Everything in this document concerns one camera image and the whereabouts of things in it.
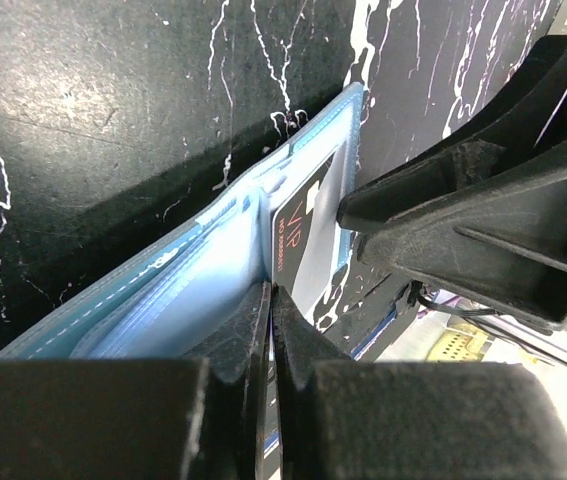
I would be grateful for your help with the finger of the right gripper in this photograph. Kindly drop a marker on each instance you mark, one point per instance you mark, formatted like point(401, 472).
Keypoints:
point(546, 59)
point(475, 219)

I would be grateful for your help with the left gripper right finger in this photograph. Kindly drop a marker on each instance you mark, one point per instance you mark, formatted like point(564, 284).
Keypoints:
point(345, 419)

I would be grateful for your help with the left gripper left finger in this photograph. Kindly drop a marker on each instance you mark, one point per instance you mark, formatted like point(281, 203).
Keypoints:
point(200, 416)

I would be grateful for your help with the blue leather card holder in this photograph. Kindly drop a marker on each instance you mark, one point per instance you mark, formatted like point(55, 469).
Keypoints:
point(171, 295)

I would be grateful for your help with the black VIP credit card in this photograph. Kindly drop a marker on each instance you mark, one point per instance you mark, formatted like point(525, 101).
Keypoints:
point(304, 233)

